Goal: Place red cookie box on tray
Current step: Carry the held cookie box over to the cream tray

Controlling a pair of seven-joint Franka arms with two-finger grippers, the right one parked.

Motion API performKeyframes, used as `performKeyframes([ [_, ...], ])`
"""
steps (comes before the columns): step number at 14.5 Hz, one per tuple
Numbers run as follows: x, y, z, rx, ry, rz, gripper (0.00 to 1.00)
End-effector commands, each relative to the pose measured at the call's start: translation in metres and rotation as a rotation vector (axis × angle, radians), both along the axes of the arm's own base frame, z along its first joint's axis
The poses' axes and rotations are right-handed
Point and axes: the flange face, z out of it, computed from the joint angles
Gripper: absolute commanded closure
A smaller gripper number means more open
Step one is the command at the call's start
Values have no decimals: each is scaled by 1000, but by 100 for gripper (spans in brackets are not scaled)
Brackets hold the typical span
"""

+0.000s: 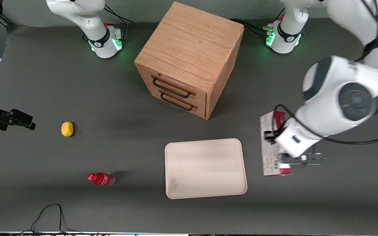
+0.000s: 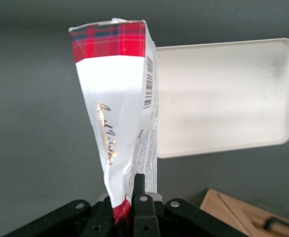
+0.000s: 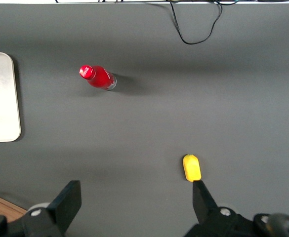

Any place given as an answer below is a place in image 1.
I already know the black looped table cable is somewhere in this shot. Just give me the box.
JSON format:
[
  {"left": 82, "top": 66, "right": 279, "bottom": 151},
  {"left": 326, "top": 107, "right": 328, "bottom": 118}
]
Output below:
[{"left": 31, "top": 204, "right": 78, "bottom": 235}]

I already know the red cookie box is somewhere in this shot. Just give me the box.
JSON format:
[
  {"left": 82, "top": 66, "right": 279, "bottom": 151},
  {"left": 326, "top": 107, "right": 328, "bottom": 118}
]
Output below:
[{"left": 260, "top": 111, "right": 292, "bottom": 177}]

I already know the yellow lemon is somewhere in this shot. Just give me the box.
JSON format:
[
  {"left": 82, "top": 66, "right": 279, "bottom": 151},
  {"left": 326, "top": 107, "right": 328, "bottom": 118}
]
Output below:
[{"left": 61, "top": 122, "right": 74, "bottom": 137}]

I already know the black metal drawer handle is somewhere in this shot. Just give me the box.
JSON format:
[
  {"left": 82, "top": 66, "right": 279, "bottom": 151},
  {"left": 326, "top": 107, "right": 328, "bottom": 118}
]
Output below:
[
  {"left": 151, "top": 75, "right": 197, "bottom": 99},
  {"left": 159, "top": 90, "right": 199, "bottom": 111}
]

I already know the cream plastic tray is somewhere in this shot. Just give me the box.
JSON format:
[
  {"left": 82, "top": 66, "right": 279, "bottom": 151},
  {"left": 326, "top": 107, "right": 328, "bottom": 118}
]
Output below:
[{"left": 164, "top": 138, "right": 248, "bottom": 200}]

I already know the wooden drawer cabinet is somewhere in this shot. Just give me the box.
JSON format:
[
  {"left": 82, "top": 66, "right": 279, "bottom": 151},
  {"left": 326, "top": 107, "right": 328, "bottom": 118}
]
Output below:
[{"left": 134, "top": 1, "right": 244, "bottom": 120}]

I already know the black left arm base cable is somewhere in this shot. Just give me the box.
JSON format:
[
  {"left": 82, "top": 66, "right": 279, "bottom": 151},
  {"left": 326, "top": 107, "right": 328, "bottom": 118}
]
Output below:
[{"left": 230, "top": 10, "right": 286, "bottom": 37}]

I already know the black arm base cable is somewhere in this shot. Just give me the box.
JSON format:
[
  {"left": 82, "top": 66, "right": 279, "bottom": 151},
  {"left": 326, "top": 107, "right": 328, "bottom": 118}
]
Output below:
[
  {"left": 230, "top": 10, "right": 286, "bottom": 37},
  {"left": 104, "top": 4, "right": 136, "bottom": 41}
]

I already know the black right arm base cable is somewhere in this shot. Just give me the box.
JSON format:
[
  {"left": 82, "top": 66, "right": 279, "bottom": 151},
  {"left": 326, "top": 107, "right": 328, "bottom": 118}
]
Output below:
[{"left": 104, "top": 4, "right": 136, "bottom": 41}]

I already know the red soda bottle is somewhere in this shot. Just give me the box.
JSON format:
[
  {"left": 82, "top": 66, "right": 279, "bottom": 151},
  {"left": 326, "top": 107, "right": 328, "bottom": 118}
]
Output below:
[{"left": 87, "top": 172, "right": 115, "bottom": 187}]

